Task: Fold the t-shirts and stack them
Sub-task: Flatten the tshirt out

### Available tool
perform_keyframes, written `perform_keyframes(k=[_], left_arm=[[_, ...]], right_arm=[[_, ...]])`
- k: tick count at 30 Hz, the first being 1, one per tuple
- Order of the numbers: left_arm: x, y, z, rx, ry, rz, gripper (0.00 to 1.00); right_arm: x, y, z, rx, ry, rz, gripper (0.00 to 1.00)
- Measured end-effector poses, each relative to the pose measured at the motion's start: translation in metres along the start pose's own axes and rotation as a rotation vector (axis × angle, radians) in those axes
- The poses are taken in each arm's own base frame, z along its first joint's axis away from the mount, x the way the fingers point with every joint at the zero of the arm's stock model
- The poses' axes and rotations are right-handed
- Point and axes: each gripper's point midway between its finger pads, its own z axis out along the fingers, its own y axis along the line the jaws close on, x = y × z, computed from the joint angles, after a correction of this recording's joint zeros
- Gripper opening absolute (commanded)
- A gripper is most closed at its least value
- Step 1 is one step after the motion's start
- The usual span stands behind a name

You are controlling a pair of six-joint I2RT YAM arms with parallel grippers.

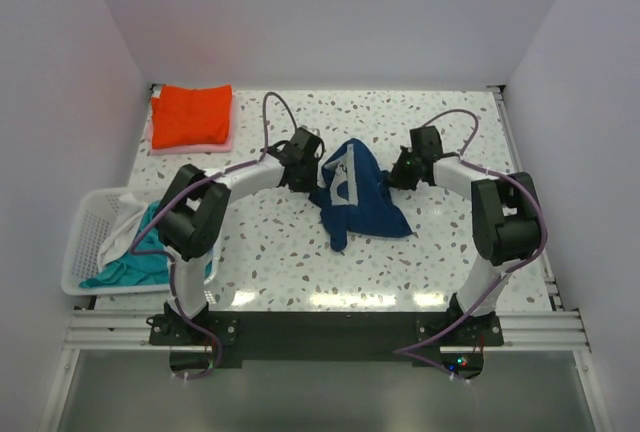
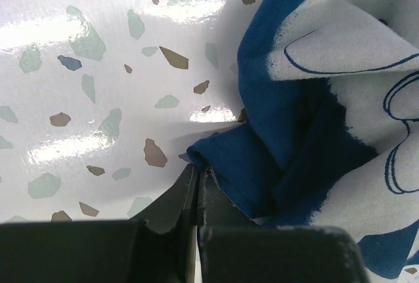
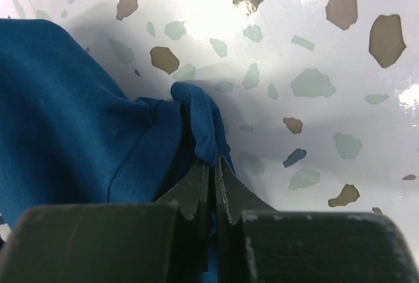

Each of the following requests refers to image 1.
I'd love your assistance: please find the dark blue printed t-shirt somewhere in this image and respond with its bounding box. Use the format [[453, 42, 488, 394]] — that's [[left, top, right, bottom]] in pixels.
[[309, 139, 412, 252]]

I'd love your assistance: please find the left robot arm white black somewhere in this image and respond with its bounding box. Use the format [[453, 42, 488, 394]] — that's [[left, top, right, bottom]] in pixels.
[[147, 128, 326, 352]]

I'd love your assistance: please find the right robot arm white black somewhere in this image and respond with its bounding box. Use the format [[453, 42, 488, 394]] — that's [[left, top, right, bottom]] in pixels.
[[387, 126, 548, 354]]

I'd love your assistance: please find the folded pink t-shirt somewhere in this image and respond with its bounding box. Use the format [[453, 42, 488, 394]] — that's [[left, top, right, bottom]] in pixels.
[[149, 98, 236, 156]]

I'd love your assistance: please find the folded orange t-shirt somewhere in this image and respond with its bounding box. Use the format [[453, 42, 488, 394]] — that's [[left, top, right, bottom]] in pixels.
[[150, 84, 233, 148]]

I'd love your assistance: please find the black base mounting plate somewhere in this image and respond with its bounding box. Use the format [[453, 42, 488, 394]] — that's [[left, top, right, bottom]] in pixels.
[[146, 309, 505, 377]]

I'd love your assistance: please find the teal t-shirt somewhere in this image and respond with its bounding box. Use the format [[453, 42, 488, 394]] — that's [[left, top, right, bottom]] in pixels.
[[79, 201, 169, 289]]

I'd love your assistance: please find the white plastic laundry basket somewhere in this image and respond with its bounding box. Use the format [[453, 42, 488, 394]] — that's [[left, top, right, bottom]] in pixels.
[[60, 186, 221, 298]]

